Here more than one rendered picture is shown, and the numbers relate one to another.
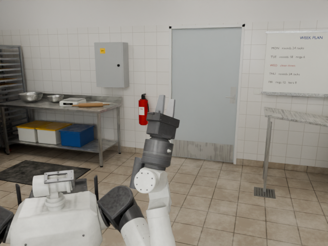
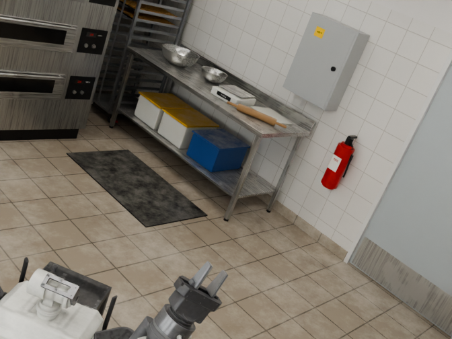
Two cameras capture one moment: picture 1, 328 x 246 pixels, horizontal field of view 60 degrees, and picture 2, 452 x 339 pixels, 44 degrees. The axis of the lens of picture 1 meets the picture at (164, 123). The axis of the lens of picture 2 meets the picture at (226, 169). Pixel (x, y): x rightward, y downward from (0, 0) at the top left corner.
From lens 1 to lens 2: 0.61 m
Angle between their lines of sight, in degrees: 19
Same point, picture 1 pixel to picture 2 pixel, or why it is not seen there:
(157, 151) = (164, 330)
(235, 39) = not seen: outside the picture
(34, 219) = (15, 317)
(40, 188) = (35, 288)
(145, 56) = (388, 72)
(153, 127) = (175, 298)
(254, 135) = not seen: outside the picture
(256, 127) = not seen: outside the picture
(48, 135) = (175, 130)
